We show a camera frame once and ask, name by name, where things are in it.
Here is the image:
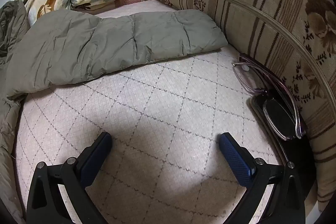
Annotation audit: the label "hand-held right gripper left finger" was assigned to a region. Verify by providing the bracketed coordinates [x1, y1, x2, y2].
[26, 132, 113, 224]

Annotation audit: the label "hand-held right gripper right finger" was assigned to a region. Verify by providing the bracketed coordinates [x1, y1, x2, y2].
[219, 132, 306, 224]

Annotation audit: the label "olive grey puffer jacket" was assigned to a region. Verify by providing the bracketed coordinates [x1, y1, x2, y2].
[0, 0, 228, 224]

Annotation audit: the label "black smartphone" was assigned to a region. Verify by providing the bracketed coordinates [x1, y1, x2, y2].
[249, 94, 315, 188]

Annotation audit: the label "beige striped cushion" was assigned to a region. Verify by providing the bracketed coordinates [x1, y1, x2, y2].
[157, 0, 336, 214]

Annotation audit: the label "purple frame eyeglasses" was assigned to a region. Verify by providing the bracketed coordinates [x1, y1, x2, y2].
[232, 53, 307, 140]

